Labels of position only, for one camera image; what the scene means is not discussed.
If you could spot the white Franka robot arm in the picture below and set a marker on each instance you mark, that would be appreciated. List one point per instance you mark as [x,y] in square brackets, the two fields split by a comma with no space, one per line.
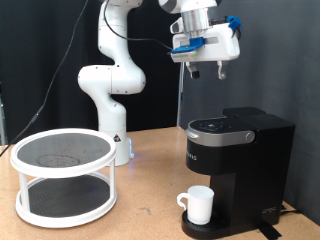
[110,80]

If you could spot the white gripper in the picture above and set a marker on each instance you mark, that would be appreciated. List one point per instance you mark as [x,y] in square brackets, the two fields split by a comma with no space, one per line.
[216,45]

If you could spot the white mug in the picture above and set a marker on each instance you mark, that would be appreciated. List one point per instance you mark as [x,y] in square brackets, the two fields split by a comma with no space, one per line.
[200,204]

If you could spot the vertical metal pole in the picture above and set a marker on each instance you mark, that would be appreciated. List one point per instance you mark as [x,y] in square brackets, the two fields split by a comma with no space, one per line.
[180,100]

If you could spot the black Keurig coffee machine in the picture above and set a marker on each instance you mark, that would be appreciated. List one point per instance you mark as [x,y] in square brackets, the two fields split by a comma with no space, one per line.
[246,166]

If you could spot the white two-tier turntable shelf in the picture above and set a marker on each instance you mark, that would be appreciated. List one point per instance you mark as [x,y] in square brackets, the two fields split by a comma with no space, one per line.
[63,196]

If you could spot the grey metal frame post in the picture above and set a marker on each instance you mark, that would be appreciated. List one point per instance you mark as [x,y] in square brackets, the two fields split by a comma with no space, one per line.
[2,123]

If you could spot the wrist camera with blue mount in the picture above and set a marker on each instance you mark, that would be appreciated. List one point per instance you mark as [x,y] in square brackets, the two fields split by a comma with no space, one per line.
[187,48]

